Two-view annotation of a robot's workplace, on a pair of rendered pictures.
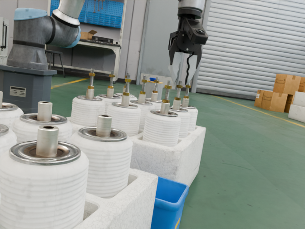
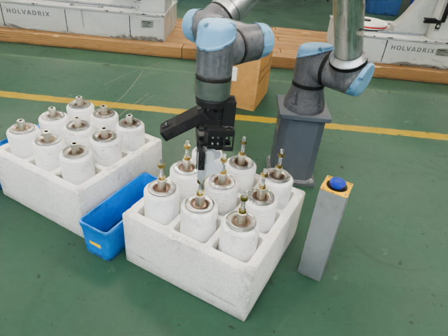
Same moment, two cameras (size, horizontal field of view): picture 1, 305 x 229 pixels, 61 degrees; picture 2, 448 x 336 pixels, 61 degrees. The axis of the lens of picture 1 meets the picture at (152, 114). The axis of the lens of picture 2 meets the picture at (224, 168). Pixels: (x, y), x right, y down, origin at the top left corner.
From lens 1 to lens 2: 1.33 m
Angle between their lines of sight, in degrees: 90
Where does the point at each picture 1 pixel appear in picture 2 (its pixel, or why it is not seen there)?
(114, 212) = (42, 175)
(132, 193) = (57, 181)
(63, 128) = (93, 143)
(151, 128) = not seen: hidden behind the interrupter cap
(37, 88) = (283, 130)
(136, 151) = not seen: hidden behind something
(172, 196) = (113, 236)
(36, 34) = (300, 74)
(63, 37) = (332, 83)
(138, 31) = not seen: outside the picture
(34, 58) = (294, 99)
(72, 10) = (337, 50)
